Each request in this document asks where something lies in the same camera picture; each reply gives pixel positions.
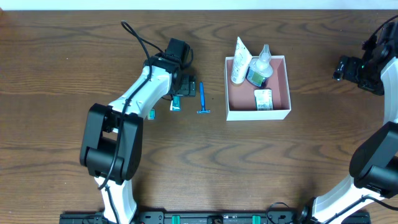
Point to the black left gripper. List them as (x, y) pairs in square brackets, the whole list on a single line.
[(186, 86)]

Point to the blue disposable razor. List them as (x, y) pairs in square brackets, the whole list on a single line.
[(202, 101)]

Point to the green toothpaste tube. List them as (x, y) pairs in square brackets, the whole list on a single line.
[(175, 104)]

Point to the green white toothbrush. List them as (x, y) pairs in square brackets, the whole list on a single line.
[(151, 115)]

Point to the white lotion tube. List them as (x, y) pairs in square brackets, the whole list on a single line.
[(241, 61)]

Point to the clear pump bottle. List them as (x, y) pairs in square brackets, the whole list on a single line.
[(260, 68)]

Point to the small white green packet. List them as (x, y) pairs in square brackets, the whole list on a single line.
[(263, 98)]

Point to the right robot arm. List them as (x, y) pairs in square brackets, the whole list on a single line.
[(373, 167)]

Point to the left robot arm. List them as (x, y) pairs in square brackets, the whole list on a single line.
[(112, 142)]

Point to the white box with red bottom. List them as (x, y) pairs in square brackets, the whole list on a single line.
[(240, 100)]

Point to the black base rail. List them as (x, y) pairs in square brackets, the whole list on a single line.
[(205, 218)]

